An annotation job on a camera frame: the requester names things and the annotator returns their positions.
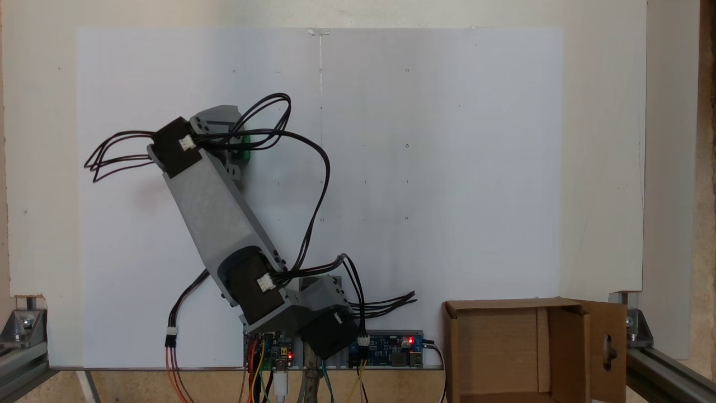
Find green dice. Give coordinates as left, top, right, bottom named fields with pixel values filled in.
left=232, top=133, right=253, bottom=166

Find white paper sheet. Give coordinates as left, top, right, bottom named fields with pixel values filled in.
left=320, top=27, right=564, bottom=370
left=76, top=27, right=323, bottom=370

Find small controller circuit board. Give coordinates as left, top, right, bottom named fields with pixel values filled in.
left=244, top=331, right=295, bottom=371

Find blue power circuit board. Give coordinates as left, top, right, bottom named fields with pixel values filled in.
left=348, top=329, right=425, bottom=369

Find open cardboard box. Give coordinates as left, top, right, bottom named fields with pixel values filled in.
left=443, top=297, right=628, bottom=403

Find black servo cable loop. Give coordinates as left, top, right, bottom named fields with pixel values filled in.
left=224, top=92, right=293, bottom=152

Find black fanned servo cable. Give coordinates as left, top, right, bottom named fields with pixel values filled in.
left=84, top=130, right=160, bottom=184

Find long black servo cable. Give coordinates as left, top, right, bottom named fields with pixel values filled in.
left=193, top=129, right=331, bottom=275

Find black cable with white connector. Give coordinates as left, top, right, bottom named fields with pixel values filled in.
left=164, top=270, right=210, bottom=349

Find orange and red wires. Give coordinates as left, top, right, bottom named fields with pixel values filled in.
left=165, top=346, right=195, bottom=403

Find black servo cable bundle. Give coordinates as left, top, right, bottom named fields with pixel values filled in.
left=336, top=253, right=418, bottom=339

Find coloured jumper wire bundle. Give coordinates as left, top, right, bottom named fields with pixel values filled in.
left=239, top=336, right=275, bottom=403

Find white USB cable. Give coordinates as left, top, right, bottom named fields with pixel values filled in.
left=272, top=361, right=289, bottom=403

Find metal corner bracket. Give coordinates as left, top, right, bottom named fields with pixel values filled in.
left=609, top=290, right=654, bottom=349
left=0, top=296, right=49, bottom=343

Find aluminium frame post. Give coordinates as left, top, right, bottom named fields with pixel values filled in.
left=625, top=343, right=716, bottom=403
left=0, top=335, right=52, bottom=403

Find black power cable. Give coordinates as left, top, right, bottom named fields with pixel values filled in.
left=422, top=339, right=448, bottom=403

